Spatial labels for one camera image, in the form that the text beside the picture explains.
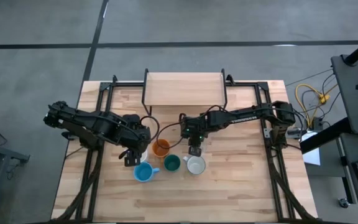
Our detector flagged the black aluminium table frame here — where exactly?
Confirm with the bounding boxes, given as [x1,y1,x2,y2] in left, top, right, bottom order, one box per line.
[50,74,318,223]

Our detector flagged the wooden shelf with black legs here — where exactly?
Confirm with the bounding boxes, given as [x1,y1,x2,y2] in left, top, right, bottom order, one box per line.
[141,68,229,116]

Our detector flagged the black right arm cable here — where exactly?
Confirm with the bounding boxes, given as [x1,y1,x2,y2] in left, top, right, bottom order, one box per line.
[155,121,185,150]

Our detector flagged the thin grey floor cable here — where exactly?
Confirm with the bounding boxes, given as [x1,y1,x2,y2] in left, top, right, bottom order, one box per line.
[286,68,334,86]

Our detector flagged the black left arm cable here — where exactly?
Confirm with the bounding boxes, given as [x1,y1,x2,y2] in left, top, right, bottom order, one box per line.
[139,115,161,144]

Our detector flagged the grey desk panel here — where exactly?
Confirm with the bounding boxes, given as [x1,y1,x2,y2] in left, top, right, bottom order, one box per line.
[337,132,358,211]
[331,54,358,135]

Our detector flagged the white mug with grey inside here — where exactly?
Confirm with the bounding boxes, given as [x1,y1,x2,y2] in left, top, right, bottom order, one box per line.
[182,154,207,175]

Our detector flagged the grey metal cart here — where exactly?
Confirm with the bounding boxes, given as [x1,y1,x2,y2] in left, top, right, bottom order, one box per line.
[0,138,31,224]

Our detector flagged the black floor cable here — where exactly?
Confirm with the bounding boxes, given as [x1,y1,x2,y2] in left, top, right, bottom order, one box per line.
[300,73,341,125]

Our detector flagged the orange mug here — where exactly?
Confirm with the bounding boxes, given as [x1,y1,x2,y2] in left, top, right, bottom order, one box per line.
[152,138,171,161]

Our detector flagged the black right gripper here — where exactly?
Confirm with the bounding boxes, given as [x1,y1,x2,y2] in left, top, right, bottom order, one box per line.
[181,115,211,157]

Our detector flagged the blue mug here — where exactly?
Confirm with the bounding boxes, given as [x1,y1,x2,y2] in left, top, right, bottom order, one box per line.
[133,161,160,183]

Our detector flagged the black desk leg beam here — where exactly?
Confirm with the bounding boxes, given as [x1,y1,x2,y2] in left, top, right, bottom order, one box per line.
[299,116,352,155]

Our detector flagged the green cup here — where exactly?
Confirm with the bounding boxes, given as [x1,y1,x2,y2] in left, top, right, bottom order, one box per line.
[163,154,181,172]

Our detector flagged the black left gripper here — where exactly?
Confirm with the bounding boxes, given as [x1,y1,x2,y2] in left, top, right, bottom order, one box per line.
[124,121,152,167]

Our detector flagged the yellow cable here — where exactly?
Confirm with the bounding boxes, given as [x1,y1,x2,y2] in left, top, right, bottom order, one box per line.
[295,83,339,127]

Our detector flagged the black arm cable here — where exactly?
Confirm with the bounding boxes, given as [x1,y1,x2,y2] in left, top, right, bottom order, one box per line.
[139,115,161,144]
[155,121,185,150]

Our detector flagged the white paper sheet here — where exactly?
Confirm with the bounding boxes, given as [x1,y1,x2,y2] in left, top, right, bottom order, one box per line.
[300,130,322,167]

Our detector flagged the grey connector box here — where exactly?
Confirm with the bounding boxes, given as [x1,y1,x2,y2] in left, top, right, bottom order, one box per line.
[286,126,304,139]

